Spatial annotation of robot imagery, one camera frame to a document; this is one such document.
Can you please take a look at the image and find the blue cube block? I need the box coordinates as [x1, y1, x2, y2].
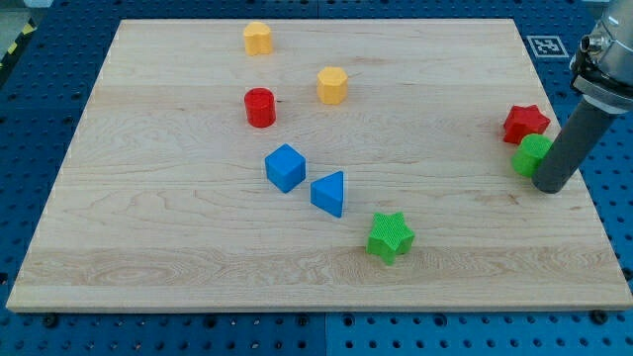
[264, 143, 307, 193]

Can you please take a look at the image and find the white fiducial marker tag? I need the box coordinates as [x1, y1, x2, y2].
[527, 35, 569, 58]

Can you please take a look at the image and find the green star block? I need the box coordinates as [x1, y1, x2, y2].
[366, 212, 415, 266]

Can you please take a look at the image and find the yellow hexagon block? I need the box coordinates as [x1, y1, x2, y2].
[316, 66, 348, 105]

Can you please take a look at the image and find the blue triangle block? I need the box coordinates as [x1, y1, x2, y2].
[311, 171, 344, 218]

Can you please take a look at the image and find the wooden board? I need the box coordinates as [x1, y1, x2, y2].
[7, 19, 632, 313]

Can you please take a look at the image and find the green cylinder block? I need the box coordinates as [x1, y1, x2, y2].
[510, 133, 552, 178]

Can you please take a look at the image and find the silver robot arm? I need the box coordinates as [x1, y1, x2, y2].
[531, 0, 632, 194]

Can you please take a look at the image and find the yellow heart block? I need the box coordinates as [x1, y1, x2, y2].
[242, 21, 273, 56]

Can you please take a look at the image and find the red cylinder block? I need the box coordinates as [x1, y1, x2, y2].
[244, 87, 276, 129]

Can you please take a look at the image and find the red star block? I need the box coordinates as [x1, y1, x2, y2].
[503, 105, 551, 144]

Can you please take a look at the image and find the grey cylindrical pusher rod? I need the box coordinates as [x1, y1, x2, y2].
[531, 95, 617, 194]

